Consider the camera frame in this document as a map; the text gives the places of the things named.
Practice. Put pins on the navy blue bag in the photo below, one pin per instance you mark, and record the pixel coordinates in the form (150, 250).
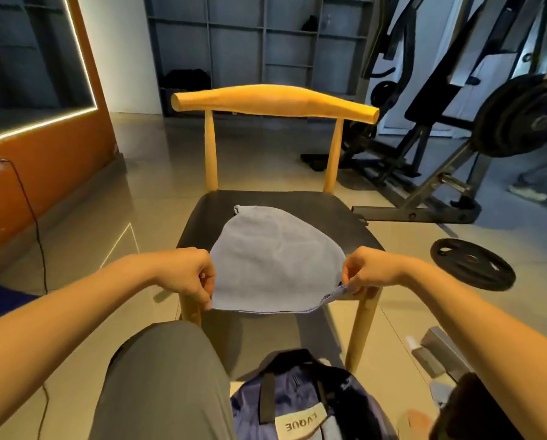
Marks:
(347, 398)

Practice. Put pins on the person's right hand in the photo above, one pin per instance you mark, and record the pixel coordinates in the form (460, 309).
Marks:
(374, 270)

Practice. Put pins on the mounted black weight plate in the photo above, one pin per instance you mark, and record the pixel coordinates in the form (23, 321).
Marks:
(521, 114)

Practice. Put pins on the wooden chair with black seat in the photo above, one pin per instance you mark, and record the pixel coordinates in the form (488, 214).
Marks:
(273, 101)

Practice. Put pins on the single blue-grey towel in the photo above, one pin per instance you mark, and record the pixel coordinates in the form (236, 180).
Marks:
(273, 261)

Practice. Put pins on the wall mirror with light strip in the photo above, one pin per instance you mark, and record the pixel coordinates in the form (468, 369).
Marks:
(26, 55)

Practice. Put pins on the dark blue mat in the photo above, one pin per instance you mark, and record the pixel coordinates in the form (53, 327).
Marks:
(3, 298)

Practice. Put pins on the loose black weight plate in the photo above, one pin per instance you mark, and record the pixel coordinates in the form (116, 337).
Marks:
(473, 264)

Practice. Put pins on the person's right forearm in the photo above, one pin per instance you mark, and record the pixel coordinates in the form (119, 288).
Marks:
(502, 334)

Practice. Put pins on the black and grey gym machine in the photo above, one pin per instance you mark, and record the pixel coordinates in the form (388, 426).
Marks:
(411, 178)

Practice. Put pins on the person's left forearm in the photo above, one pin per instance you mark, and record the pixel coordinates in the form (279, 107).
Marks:
(53, 334)

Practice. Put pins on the person's left hand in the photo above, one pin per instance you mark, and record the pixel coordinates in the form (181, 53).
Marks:
(189, 275)

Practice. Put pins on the person's left leg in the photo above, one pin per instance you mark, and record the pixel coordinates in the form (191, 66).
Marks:
(163, 389)

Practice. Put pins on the grey shelf unit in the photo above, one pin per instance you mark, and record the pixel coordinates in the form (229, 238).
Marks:
(246, 32)

